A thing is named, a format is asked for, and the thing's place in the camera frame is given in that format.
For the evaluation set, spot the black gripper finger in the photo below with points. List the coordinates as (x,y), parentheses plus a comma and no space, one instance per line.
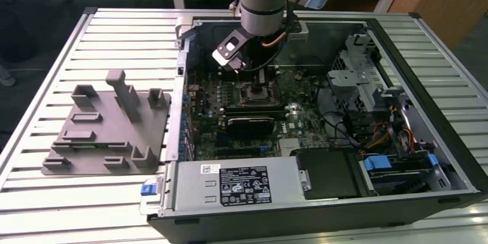
(260,87)

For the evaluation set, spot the black graphics card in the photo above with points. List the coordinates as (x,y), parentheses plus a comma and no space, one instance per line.
(250,129)

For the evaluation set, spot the silver chipset heatsink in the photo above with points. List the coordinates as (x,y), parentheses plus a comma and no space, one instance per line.
(291,147)

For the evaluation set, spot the green motherboard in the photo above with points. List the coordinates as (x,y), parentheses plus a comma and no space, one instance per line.
(312,138)

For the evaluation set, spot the silver metal drive cage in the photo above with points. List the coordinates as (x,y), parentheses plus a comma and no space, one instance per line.
(356,67)

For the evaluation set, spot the black plastic shroud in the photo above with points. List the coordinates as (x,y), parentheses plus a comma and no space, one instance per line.
(328,175)

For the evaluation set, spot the grey power supply unit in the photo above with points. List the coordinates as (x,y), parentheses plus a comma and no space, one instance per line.
(191,187)

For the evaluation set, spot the hard disk in blue carrier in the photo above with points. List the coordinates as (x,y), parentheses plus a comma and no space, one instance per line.
(378,165)

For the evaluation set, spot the grey plastic parts rack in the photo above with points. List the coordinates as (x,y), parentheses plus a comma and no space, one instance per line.
(114,141)

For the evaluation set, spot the blue release latch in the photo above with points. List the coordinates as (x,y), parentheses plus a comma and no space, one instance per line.
(148,190)

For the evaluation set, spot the black open PC case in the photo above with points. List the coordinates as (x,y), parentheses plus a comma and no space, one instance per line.
(267,227)

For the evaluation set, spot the blue plastic tab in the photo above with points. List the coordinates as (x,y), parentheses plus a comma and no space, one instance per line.
(432,160)

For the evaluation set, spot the brown wooden cabinet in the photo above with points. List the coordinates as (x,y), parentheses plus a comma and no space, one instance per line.
(450,4)

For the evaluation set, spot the grey furniture foot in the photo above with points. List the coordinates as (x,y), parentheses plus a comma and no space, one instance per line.
(7,78)

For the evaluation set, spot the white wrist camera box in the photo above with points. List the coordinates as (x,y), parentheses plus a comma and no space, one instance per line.
(228,49)

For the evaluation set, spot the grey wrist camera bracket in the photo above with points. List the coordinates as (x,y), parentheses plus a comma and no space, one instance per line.
(299,31)

